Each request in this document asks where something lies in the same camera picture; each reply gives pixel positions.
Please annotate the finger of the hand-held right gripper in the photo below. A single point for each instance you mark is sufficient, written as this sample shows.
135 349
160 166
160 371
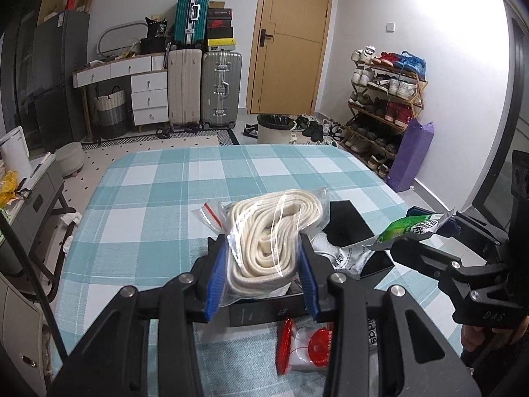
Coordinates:
479 229
425 260

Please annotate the grey white packet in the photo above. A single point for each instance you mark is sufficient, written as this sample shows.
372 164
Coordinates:
351 258

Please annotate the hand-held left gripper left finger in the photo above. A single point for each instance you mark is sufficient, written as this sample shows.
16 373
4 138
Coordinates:
215 285

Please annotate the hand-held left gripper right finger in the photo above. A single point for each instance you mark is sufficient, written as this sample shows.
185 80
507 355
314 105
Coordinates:
309 281

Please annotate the dark red shoe box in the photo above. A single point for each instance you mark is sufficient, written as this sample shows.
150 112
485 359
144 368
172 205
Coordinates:
219 32

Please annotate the teal suitcase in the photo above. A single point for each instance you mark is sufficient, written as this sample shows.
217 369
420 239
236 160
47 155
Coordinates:
190 16

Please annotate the oval mirror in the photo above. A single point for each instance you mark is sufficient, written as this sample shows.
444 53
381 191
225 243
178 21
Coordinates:
105 37

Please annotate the white cloth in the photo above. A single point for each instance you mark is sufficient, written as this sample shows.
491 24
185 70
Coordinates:
70 217

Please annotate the white drawer cabinet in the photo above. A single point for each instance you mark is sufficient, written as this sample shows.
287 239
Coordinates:
20 339

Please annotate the black paper bag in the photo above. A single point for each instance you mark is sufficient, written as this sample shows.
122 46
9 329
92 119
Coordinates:
156 29

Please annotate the black cardboard box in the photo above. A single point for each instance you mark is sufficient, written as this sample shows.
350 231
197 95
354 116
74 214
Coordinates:
256 312

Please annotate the dark wardrobe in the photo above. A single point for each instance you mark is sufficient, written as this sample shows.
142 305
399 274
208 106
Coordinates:
16 82

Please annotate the assorted shoes row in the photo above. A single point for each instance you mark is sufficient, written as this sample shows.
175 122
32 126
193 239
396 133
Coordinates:
384 87

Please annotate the red white packet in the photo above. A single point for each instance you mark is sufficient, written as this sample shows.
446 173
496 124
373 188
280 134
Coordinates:
306 343

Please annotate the beige suitcase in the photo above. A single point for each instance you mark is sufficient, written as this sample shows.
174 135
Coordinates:
185 87

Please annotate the woven laundry basket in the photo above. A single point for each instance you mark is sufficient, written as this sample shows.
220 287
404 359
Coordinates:
110 115

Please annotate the wooden door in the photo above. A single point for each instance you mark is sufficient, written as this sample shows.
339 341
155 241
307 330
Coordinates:
289 49

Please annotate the white flat device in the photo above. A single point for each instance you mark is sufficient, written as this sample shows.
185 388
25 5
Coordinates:
41 163

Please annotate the person's right hand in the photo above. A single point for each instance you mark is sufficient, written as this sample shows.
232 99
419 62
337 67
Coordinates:
471 337

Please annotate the silver suitcase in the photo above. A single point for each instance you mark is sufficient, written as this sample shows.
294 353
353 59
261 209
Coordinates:
221 91

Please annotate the teal checked tablecloth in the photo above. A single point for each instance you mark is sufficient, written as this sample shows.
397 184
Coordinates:
165 198

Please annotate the yellow plastic bag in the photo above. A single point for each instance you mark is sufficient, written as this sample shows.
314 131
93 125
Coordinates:
9 188

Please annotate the wooden shoe rack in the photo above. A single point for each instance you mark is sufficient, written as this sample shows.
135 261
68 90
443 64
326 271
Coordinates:
417 99

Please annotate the brown shoe box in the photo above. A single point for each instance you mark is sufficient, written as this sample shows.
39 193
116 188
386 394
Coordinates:
220 4

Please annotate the grey refrigerator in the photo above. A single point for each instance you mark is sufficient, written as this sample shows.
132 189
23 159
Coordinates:
62 74

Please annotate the dark sliding glass door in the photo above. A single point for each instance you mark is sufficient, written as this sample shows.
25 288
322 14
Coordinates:
504 132

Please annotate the purple bag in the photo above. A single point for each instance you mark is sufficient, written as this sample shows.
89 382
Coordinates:
411 157

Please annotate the white desk with drawers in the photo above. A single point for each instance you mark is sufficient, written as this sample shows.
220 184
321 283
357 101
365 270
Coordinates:
148 99

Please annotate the black storage bag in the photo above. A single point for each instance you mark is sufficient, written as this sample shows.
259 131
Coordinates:
155 46

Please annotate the scattered shoes group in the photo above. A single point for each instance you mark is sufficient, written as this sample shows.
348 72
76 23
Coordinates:
318 130

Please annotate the black red shoe box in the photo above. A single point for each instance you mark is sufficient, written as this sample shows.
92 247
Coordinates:
220 22

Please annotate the black white striped rug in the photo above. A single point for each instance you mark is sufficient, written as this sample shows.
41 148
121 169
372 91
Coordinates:
186 138

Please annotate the grey side cabinet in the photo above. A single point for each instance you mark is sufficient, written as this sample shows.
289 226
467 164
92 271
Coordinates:
37 211

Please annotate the green white packet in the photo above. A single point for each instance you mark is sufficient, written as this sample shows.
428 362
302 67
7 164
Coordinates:
407 227

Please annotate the grey round stool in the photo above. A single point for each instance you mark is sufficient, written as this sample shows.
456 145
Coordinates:
69 157

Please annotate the white trash bin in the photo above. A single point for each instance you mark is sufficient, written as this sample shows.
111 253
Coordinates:
275 132

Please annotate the white air purifier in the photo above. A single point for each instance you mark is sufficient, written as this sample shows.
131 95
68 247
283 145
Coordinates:
14 153

